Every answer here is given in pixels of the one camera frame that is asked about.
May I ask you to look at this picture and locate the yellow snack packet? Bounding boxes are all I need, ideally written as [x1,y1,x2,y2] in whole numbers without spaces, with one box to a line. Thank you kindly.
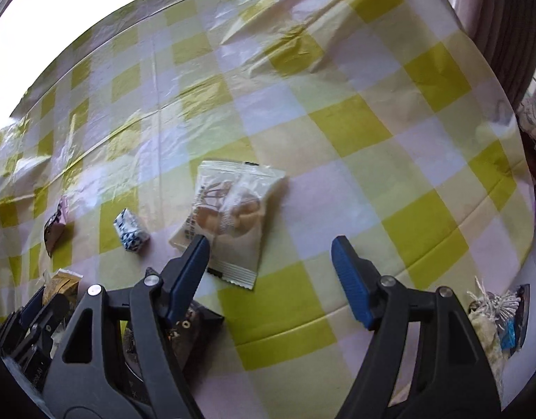
[43,269,83,310]

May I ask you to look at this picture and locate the white lace curtain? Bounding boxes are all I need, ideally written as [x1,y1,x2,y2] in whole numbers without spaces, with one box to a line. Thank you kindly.
[516,95,536,158]

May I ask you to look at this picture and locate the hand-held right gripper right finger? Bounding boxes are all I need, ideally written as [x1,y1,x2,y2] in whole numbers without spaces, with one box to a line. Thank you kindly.
[332,236,504,419]

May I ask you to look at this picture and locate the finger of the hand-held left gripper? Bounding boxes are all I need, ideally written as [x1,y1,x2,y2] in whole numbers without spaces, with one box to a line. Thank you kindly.
[0,287,46,345]
[15,294,72,359]

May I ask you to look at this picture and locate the blue snack packet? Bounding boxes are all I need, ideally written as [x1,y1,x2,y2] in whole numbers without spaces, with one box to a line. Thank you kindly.
[499,318,525,352]

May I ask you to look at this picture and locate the small blue white candy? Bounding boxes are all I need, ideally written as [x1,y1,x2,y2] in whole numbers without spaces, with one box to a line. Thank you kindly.
[114,208,150,252]

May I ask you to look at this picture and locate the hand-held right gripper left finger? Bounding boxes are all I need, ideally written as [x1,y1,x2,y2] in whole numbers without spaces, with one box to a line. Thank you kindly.
[43,236,210,419]

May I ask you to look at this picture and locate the cream biscuit snack packet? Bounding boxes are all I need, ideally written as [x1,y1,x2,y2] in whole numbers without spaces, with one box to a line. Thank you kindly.
[169,160,288,291]

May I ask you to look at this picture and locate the dark brown snack packet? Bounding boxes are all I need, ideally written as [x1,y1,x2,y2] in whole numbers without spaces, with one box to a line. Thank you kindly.
[169,303,227,372]

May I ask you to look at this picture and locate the pink dark-print snack bar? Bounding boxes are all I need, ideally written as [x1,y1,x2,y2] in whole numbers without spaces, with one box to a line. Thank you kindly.
[44,196,71,257]

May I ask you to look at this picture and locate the yellow checked plastic tablecloth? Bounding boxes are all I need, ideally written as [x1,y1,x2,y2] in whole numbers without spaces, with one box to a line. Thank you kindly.
[0,0,536,419]

